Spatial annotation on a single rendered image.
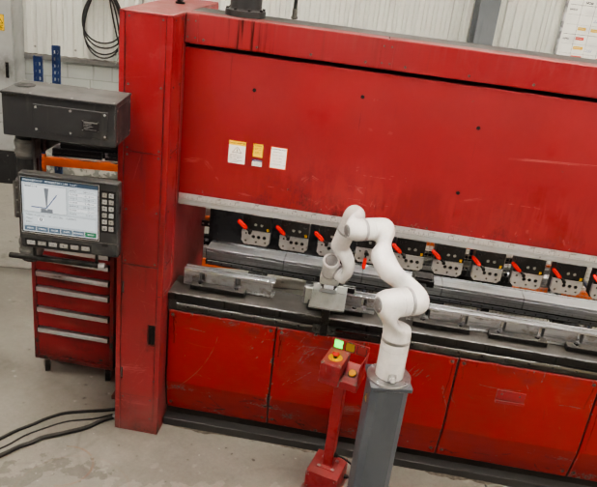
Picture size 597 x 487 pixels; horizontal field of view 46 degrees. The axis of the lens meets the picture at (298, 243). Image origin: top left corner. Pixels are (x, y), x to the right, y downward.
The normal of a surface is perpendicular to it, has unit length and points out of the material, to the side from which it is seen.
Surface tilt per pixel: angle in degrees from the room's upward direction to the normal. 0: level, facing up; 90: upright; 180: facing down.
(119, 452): 0
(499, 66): 90
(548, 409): 90
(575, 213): 90
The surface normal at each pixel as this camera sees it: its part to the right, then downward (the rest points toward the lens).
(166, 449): 0.11, -0.91
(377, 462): 0.05, 0.40
